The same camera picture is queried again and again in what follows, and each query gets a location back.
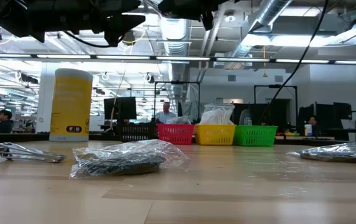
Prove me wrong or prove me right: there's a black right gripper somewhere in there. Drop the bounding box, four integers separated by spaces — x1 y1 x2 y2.
157 0 215 31

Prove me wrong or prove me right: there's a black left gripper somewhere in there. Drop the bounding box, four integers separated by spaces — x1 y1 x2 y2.
72 0 146 47

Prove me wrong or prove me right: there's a bagged black round disc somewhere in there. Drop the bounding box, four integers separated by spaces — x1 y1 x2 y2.
286 141 356 166
68 139 192 179
165 115 195 125

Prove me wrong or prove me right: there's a silver nail clipper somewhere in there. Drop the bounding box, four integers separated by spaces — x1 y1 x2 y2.
0 141 67 164

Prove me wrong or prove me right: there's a long ceiling light strip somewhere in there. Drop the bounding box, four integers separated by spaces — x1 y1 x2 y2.
0 52 356 66

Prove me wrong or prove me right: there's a black computer monitor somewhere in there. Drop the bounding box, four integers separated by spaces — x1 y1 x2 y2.
103 96 138 121

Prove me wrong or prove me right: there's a yellow wipes canister white lid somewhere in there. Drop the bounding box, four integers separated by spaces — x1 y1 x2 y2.
49 68 93 143

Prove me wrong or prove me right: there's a person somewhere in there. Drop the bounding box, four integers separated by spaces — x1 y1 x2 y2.
305 115 322 138
0 109 16 134
155 101 179 124

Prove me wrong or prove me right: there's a black plastic basket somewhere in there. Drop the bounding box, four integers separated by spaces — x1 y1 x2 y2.
118 123 159 144

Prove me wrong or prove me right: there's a red plastic basket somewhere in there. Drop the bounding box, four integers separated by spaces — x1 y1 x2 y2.
157 123 195 146

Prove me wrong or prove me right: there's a grey office chair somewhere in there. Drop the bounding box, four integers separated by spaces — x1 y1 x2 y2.
237 108 253 126

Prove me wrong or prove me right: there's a yellow plastic basket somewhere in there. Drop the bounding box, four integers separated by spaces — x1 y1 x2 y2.
194 124 237 146

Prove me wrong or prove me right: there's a green plastic basket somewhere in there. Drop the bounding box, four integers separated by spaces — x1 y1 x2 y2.
233 124 279 147

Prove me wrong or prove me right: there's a black monitor row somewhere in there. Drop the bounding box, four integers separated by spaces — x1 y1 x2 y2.
298 101 353 141

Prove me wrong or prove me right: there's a silver round air duct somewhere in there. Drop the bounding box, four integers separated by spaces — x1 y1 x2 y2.
157 12 194 103

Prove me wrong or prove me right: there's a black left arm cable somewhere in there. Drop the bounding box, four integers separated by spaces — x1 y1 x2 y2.
62 30 123 49

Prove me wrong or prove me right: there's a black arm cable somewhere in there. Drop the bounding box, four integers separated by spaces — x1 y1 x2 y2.
257 0 331 125
62 30 123 49

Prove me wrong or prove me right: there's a black metal stand frame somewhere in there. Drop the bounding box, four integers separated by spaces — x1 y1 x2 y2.
153 80 201 125
253 84 299 125

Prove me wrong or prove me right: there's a silver slanted air duct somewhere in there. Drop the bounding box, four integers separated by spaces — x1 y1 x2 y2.
227 0 294 69

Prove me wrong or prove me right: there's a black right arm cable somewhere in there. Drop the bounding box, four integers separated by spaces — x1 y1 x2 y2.
257 0 331 125

